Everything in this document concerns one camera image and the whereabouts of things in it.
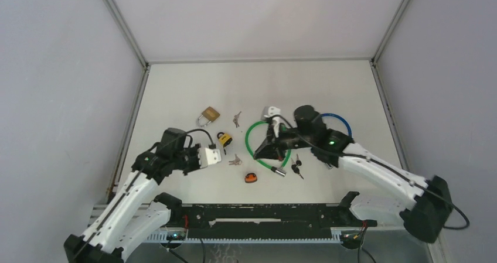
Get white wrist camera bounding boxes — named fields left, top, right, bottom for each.
left=261, top=106, right=284, bottom=138
left=198, top=148, right=222, bottom=169

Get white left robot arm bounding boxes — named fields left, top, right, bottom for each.
left=63, top=128, right=219, bottom=262

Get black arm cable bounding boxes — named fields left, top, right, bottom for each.
left=76, top=128, right=217, bottom=263
left=271, top=115, right=471, bottom=230

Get green cable lock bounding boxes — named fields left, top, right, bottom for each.
left=244, top=121, right=292, bottom=177

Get brass padlock silver keys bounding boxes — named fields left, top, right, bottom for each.
left=229, top=154, right=243, bottom=166

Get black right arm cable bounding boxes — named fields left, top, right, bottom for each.
left=271, top=115, right=471, bottom=230

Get large brass padlock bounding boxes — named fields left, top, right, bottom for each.
left=196, top=106, right=220, bottom=128

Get orange padlock black keys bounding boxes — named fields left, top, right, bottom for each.
left=291, top=154, right=304, bottom=180

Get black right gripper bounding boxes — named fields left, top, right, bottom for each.
left=254, top=122, right=314, bottom=162

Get yellow tag padlock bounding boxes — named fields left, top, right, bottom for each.
left=216, top=132, right=233, bottom=154

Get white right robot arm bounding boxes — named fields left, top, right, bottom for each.
left=253, top=105, right=454, bottom=244

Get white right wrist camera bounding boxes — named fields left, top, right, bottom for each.
left=261, top=106, right=284, bottom=138

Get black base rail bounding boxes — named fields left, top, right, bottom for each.
left=159, top=201, right=378, bottom=241

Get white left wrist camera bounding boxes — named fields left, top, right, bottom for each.
left=198, top=148, right=222, bottom=169

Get blue cable lock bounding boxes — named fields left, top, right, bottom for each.
left=320, top=112, right=353, bottom=170

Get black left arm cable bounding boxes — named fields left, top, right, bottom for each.
left=76, top=128, right=217, bottom=263

